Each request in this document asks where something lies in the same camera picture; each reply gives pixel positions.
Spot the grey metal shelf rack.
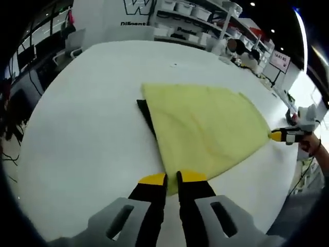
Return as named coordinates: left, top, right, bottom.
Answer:
left=154, top=0, right=273, bottom=65

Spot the hanging grey bag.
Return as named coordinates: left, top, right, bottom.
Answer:
left=61, top=11, right=77, bottom=34

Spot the person's right hand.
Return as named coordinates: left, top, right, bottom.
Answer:
left=298, top=133, right=322, bottom=158

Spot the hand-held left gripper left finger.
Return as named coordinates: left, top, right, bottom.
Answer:
left=84, top=172, right=168, bottom=247

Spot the screen on black stand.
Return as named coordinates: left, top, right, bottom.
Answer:
left=269, top=50, right=291, bottom=87

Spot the black curved object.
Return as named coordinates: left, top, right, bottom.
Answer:
left=285, top=109, right=299, bottom=127

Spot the black computer monitor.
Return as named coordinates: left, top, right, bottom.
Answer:
left=17, top=44, right=35, bottom=69

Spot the grey office chair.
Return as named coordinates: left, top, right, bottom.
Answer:
left=52, top=27, right=87, bottom=61

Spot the yellow blue grey garment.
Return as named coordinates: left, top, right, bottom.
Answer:
left=140, top=82, right=273, bottom=197

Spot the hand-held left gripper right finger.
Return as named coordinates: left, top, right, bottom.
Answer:
left=176, top=169, right=268, bottom=247

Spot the shelf with white bins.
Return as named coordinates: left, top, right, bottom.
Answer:
left=160, top=0, right=270, bottom=60

